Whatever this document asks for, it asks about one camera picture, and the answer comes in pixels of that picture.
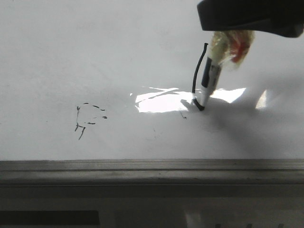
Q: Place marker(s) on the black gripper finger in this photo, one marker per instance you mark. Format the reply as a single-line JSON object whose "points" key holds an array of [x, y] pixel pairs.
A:
{"points": [[281, 17]]}

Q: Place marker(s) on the black and white whiteboard marker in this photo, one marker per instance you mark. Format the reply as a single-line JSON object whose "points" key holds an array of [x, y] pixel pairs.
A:
{"points": [[227, 48]]}

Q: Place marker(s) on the white whiteboard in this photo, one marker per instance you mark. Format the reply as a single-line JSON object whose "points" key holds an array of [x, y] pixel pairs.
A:
{"points": [[99, 92]]}

